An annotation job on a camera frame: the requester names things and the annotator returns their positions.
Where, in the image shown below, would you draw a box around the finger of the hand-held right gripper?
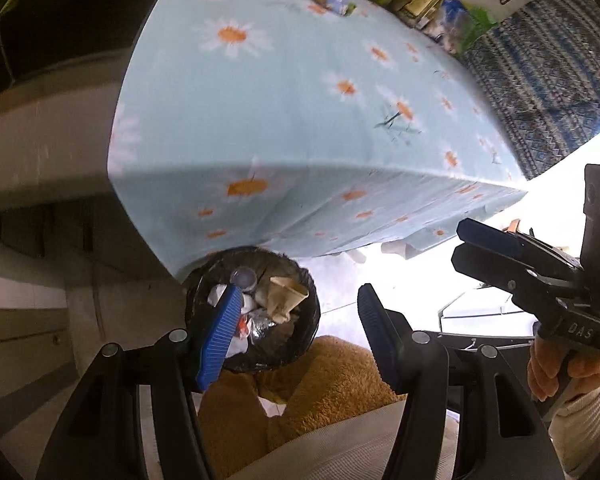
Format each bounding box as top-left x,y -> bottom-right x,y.
451,244 -> 581,321
456,219 -> 581,274

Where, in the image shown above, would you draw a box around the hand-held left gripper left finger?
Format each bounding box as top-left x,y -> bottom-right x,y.
35,285 -> 244,480

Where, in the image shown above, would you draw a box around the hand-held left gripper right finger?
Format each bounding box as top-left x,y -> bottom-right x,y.
357,284 -> 566,480

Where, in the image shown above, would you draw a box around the colourful snack wrapper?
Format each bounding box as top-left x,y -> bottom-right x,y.
235,307 -> 276,343

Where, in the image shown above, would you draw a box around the beige paper cup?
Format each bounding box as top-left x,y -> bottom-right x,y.
256,275 -> 309,325

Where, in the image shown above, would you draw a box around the bin with black bag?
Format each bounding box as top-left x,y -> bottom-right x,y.
182,247 -> 322,375

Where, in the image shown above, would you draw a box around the person's right forearm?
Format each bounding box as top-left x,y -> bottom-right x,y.
547,382 -> 600,480

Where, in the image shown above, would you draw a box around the person's right hand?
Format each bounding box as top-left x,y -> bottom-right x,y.
527,335 -> 600,405

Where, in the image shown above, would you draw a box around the person's brown fleece leg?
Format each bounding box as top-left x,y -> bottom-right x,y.
197,336 -> 411,480

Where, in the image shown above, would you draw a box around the person's white top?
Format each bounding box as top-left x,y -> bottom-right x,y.
230,400 -> 461,480

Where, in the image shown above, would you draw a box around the blue patterned cloth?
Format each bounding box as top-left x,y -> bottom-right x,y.
460,0 -> 600,181

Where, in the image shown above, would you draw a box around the kitchen cabinet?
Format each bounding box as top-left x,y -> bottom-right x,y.
0,200 -> 181,411

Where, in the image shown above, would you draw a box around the green plastic bag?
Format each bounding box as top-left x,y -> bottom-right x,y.
455,5 -> 498,56

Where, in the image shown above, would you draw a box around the white and blue bag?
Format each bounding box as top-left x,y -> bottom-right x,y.
432,0 -> 476,53

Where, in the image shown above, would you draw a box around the blue daisy tablecloth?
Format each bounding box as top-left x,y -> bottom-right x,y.
107,0 -> 528,273

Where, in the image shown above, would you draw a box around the green candy wrapper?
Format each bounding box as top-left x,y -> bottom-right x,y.
305,0 -> 358,16

